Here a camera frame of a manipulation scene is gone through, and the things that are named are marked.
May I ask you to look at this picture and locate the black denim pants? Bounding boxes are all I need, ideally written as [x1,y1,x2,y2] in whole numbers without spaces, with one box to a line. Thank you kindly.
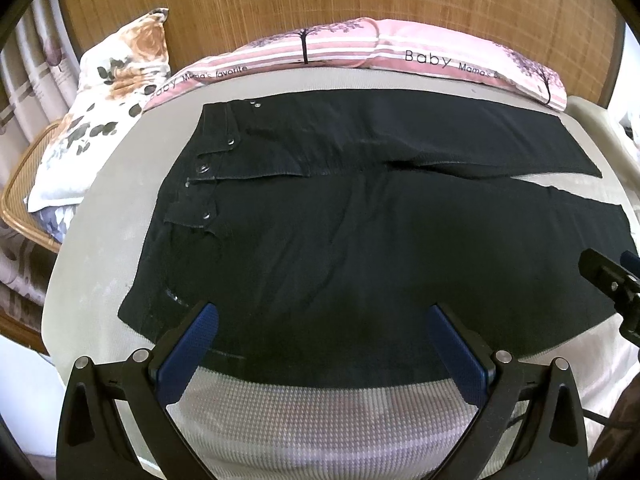
[118,89,634,388]

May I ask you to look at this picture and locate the beige mesh bed mat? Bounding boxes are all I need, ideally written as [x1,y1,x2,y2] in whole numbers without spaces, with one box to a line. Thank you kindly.
[40,66,640,480]

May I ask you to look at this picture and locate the beige folded blanket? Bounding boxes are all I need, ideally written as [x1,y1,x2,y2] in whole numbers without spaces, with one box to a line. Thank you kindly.
[565,96,639,197]

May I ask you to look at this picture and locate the rattan chair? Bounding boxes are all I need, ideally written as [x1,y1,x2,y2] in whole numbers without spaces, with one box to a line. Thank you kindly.
[1,120,61,254]

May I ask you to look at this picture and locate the woven bamboo headboard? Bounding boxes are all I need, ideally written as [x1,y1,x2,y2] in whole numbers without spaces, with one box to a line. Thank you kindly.
[60,0,625,105]

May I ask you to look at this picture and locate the pink striped long pillow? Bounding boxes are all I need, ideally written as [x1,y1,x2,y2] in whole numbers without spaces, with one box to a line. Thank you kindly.
[144,18,567,112]

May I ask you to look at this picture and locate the floral white orange pillow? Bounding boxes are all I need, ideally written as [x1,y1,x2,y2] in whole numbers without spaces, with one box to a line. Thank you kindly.
[26,8,171,214]

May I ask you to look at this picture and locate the beige striped curtain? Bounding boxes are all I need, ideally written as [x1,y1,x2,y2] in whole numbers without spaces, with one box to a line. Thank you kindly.
[1,0,79,184]

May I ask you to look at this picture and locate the black cable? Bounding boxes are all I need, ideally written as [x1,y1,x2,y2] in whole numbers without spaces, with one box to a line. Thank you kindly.
[579,406,618,428]

